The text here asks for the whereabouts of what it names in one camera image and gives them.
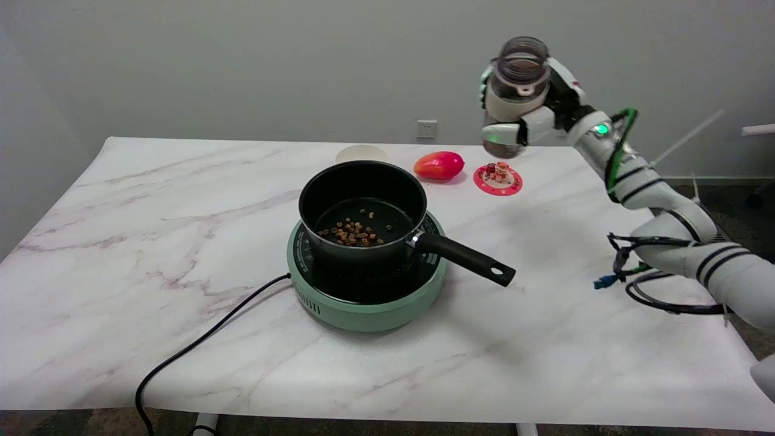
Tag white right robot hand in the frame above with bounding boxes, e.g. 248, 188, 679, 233
479, 57, 595, 147

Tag clear plastic bottle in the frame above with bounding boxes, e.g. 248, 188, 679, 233
483, 36, 552, 159

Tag black soup pot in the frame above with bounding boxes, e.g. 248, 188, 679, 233
298, 160, 516, 288

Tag red pink mango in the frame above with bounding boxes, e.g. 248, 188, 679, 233
414, 151, 466, 180

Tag brown food pellets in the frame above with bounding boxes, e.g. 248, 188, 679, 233
317, 209, 393, 247

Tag green induction cooker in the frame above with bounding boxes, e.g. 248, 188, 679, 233
286, 210, 449, 332

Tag green robot cable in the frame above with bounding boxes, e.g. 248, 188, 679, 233
606, 108, 639, 193

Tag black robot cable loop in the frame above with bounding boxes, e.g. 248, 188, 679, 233
607, 233, 733, 315

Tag black power cord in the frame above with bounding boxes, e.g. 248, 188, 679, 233
134, 273, 292, 436

